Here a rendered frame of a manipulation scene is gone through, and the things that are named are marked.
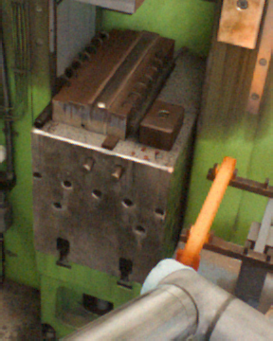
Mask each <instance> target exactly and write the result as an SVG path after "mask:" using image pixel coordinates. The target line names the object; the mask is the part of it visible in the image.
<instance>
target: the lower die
mask: <svg viewBox="0 0 273 341"><path fill-rule="evenodd" d="M108 34H109V40H107V36H106V37H105V38H104V39H103V40H102V41H103V47H101V44H99V45H98V47H97V50H98V54H97V55H95V50H94V51H93V53H92V54H91V55H90V57H91V62H89V61H88V60H89V59H87V60H86V61H85V62H84V63H83V64H84V70H82V66H81V67H80V68H79V69H78V71H77V73H78V77H77V78H75V74H74V75H73V77H72V78H71V79H70V83H71V86H70V87H68V83H67V84H66V85H65V86H64V88H63V89H61V90H60V91H59V92H58V94H57V95H56V96H55V97H54V98H53V100H52V119H53V120H56V121H59V122H62V123H66V124H69V125H73V126H76V127H80V128H84V129H86V130H90V131H94V132H97V133H101V134H105V135H115V136H118V137H119V138H121V139H125V138H126V136H127V135H128V134H129V132H130V131H129V130H128V124H129V122H130V121H131V119H132V116H133V112H134V106H133V105H132V104H131V103H125V104H124V106H121V103H122V102H124V101H125V100H130V101H132V102H133V103H134V104H135V105H136V111H137V107H138V106H139V96H138V95H137V94H131V96H130V97H128V93H129V92H131V91H137V92H138V93H139V94H140V95H141V96H142V101H143V98H144V97H145V88H144V87H143V86H141V85H138V86H137V87H136V89H135V88H134V86H135V84H137V83H143V84H145V85H146V86H147V88H148V92H149V90H150V88H151V80H150V79H149V78H147V77H143V78H142V80H140V79H139V78H140V76H141V75H149V76H151V77H152V79H153V81H154V83H153V85H154V84H155V76H156V72H155V71H154V70H153V69H151V68H150V69H148V71H147V72H145V69H146V67H148V66H153V67H155V68H156V69H157V71H158V76H159V74H160V71H161V63H160V62H158V61H153V64H150V62H151V60H152V59H159V60H161V61H162V62H163V68H164V66H165V64H166V56H165V55H164V54H163V53H159V54H158V55H157V56H156V55H155V53H156V52H157V51H164V52H166V53H167V54H168V57H169V59H168V62H169V61H171V60H172V59H173V53H174V46H175V40H173V39H168V38H164V37H160V34H158V33H154V32H150V31H146V30H142V32H137V31H133V30H130V29H126V30H125V31H121V30H116V29H112V30H111V31H110V32H109V33H108ZM143 34H148V35H152V36H155V37H154V38H153V40H152V41H151V43H150V44H149V45H148V47H147V48H146V50H145V51H144V53H143V54H142V55H141V57H140V58H139V60H138V61H137V62H136V64H135V66H134V67H133V69H132V70H131V71H130V73H129V74H128V76H127V77H126V78H125V80H124V81H123V83H122V84H121V86H120V87H119V88H118V90H117V91H116V92H115V93H114V95H113V96H112V97H111V98H110V100H109V101H108V102H107V104H106V105H105V107H104V111H101V110H97V109H93V108H92V102H93V101H94V99H95V98H96V97H97V95H98V94H99V93H100V91H102V89H103V88H104V87H105V85H106V84H107V83H108V81H109V80H111V78H112V77H113V75H114V74H115V73H116V71H117V70H118V68H119V67H120V66H121V64H122V63H123V62H124V60H125V59H126V58H127V56H128V55H129V54H130V52H131V51H132V49H133V48H134V47H135V45H136V44H137V42H138V41H139V40H140V38H141V37H142V36H143ZM82 123H83V124H84V127H83V126H82V125H81V124H82Z"/></svg>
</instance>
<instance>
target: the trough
mask: <svg viewBox="0 0 273 341"><path fill-rule="evenodd" d="M154 37H155V36H152V35H148V34H143V36H142V37H141V38H140V40H139V41H138V42H137V44H136V45H135V47H134V48H133V49H132V51H131V52H130V54H129V55H128V56H127V58H126V59H125V60H124V62H123V63H122V64H121V66H120V67H119V68H118V70H117V71H116V73H115V74H114V75H113V77H112V78H111V80H109V81H108V83H107V84H106V85H105V87H104V88H103V89H102V91H100V93H99V94H98V95H97V97H96V98H95V99H94V101H93V102H92V108H93V109H97V110H101V111H104V107H105V106H103V107H100V106H99V105H98V103H99V102H104V103H105V105H106V104H107V102H108V101H109V100H110V98H111V97H112V96H113V95H114V93H115V92H116V91H117V90H118V88H119V87H120V86H121V84H122V83H123V81H124V80H125V78H126V77H127V76H128V74H129V73H130V71H131V70H132V69H133V67H134V66H135V64H136V63H137V61H138V60H139V58H140V57H141V55H142V54H143V53H144V51H145V50H146V48H147V47H148V45H149V44H150V43H151V41H152V40H153V38H154Z"/></svg>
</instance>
